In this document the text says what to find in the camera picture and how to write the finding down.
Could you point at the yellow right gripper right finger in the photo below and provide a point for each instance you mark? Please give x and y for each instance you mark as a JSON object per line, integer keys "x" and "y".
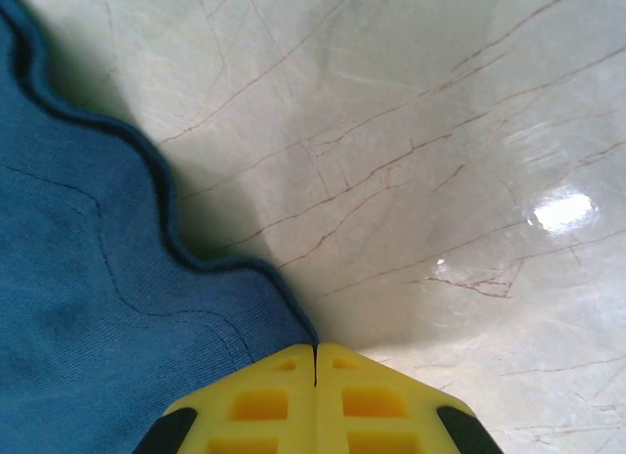
{"x": 362, "y": 400}

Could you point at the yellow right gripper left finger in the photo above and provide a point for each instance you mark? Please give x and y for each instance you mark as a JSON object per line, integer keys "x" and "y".
{"x": 274, "y": 400}

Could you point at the navy blue printed t-shirt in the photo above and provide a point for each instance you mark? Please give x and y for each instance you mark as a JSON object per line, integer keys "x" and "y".
{"x": 98, "y": 278}

